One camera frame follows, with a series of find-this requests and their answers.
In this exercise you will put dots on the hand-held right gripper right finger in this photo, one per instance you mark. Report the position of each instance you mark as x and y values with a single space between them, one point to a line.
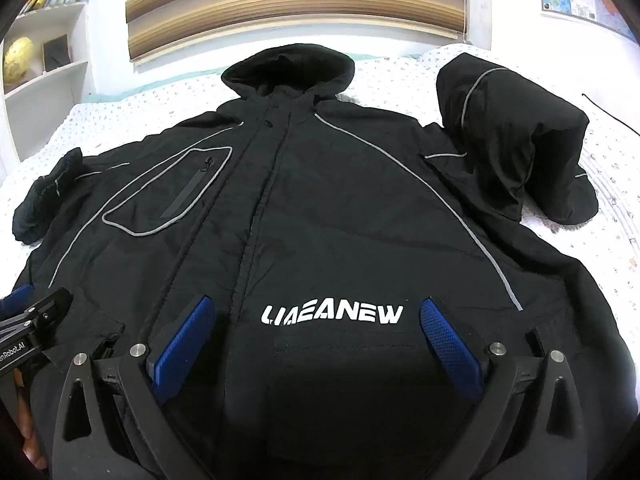
450 345

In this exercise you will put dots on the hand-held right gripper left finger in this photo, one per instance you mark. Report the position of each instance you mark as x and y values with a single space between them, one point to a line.
181 347

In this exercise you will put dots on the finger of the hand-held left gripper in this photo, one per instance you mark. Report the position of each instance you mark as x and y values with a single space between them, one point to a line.
17 297
47 307

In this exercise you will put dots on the black hooded jacket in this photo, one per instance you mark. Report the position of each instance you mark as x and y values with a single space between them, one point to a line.
320 200

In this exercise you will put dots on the person's left forearm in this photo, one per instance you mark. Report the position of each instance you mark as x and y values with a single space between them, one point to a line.
32 442

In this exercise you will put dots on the white bookshelf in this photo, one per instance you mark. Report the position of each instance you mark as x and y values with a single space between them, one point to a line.
75 95

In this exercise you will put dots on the white dotted bedspread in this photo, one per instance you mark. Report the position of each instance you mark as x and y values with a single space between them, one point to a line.
600 195

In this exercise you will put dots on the yellow globe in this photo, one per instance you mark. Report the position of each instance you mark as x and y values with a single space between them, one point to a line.
17 60

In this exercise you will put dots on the striped brown window blind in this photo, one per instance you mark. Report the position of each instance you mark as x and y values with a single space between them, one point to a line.
295 0

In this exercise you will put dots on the black picture frame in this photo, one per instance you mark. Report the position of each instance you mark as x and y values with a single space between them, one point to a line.
56 52

